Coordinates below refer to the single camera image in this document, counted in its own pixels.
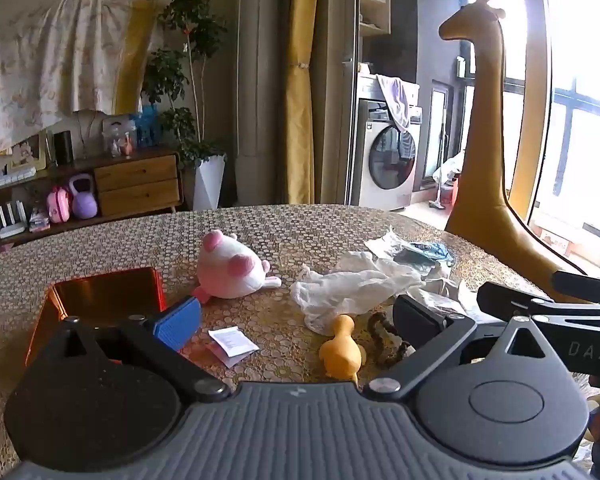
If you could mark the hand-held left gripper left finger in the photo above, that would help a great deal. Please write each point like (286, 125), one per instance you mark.
(177, 322)

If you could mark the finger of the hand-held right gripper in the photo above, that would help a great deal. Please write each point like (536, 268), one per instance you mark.
(592, 290)
(505, 300)

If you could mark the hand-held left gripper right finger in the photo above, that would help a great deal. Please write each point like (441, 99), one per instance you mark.
(420, 322)

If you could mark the blue item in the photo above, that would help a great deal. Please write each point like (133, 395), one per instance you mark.
(425, 250)

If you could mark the red metal box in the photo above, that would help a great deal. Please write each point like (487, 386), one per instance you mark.
(100, 290)

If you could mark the crumpled white wrapper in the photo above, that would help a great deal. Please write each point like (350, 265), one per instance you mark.
(445, 280)

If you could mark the white paper slip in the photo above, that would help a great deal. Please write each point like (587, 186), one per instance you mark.
(232, 342)

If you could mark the pink and white plush toy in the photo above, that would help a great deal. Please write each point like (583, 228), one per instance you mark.
(225, 270)

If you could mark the yellow duck toy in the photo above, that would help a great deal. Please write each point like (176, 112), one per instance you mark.
(340, 352)

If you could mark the white washing machine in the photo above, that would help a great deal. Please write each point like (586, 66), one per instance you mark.
(380, 190)

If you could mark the wooden media cabinet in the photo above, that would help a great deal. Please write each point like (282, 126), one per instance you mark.
(135, 190)

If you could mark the yellow giraffe statue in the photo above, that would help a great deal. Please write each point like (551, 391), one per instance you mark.
(485, 160)

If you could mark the gold patterned tablecloth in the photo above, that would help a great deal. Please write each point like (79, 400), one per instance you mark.
(305, 240)

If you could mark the white angular planter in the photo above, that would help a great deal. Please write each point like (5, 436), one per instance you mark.
(210, 182)

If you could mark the purple kettlebell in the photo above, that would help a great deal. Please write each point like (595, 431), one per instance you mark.
(84, 202)

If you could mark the white stick vacuum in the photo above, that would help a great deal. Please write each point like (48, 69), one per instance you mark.
(440, 160)

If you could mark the pink toy case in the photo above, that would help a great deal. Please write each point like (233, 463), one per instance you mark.
(59, 206)

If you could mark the white router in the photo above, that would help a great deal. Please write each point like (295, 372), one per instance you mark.
(9, 222)

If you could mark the clear bag with figurine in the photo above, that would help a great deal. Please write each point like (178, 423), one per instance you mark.
(117, 135)

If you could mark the blue toy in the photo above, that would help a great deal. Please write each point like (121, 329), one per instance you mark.
(147, 127)

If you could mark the black speaker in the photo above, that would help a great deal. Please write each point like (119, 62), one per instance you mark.
(63, 147)

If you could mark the white keyboard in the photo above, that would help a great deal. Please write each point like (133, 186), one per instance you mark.
(10, 179)

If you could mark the light purple towel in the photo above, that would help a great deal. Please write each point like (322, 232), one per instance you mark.
(397, 102)

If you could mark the yellow curtain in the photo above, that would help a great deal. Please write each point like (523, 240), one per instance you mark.
(300, 110)

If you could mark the patterned white hanging cloth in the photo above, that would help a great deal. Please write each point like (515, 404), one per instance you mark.
(55, 60)

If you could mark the green potted plant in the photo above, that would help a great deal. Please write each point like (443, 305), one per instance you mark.
(190, 20)

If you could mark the white photo frame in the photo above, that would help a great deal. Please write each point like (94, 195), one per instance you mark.
(26, 152)

